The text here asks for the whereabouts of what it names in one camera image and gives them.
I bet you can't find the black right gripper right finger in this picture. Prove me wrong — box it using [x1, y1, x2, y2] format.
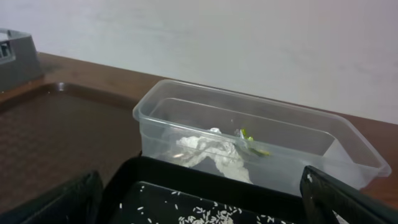
[300, 166, 397, 224]

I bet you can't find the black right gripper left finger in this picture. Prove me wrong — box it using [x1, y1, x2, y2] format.
[1, 170, 103, 224]

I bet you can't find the green snack wrapper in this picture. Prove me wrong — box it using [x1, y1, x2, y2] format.
[234, 129, 270, 157]

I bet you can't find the white tissue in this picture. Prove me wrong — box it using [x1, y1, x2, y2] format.
[176, 136, 252, 184]

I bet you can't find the black waste tray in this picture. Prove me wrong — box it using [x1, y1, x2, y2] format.
[97, 157, 307, 223]

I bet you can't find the grey dishwasher rack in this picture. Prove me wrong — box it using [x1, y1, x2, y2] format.
[1, 28, 44, 91]

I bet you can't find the dark brown serving tray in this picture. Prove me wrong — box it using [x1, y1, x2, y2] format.
[1, 83, 141, 212]

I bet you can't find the spilled rice pile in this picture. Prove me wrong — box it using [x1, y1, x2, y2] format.
[118, 185, 296, 224]

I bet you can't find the clear plastic bin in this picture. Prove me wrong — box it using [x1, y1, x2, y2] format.
[132, 80, 391, 195]

